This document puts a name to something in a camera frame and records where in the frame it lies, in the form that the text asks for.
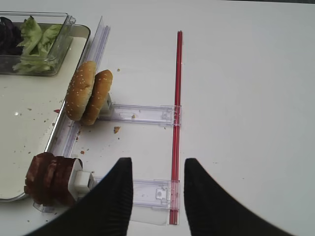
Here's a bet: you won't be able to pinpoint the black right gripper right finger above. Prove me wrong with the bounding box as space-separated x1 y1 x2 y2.
184 158 289 236

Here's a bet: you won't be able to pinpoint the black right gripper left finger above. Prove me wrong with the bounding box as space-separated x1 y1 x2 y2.
29 157 133 236

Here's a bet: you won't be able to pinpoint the rear meat patty slices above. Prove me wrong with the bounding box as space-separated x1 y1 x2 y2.
44 155 83 207

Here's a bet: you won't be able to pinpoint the front meat patty slice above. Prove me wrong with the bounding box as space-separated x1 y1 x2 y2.
24 152 55 206

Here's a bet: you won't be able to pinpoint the green lettuce leaves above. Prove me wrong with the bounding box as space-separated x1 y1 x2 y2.
13 16 62 74

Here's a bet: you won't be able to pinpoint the white patty pusher block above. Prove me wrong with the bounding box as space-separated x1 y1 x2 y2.
68 159 95 201

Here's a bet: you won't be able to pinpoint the right red strip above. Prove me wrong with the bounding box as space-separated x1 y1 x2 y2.
168 30 184 225

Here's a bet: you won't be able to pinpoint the white bun pusher block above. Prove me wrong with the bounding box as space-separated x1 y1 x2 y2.
99 93 114 117

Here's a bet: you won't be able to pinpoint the front sesame bun top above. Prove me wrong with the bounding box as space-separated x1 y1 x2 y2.
65 61 97 121

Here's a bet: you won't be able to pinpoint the sesame bun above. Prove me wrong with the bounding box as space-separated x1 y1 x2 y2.
81 69 113 126
65 61 97 121

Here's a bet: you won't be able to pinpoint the rear sesame bun top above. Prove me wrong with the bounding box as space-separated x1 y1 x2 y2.
81 69 113 126

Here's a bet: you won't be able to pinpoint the silver metal tray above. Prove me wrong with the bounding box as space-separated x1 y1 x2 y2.
0 25 91 202

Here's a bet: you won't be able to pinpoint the clear plastic salad container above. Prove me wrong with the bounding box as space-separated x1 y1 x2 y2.
0 11 76 76

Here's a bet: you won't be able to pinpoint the purple cabbage shreds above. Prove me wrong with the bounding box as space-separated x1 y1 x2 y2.
0 17 23 56

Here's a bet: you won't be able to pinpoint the clear patty dispenser rail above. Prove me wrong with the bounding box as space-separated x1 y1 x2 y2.
94 176 180 211

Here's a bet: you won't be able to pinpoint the clear bun top rail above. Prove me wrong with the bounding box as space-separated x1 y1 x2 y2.
98 104 174 126

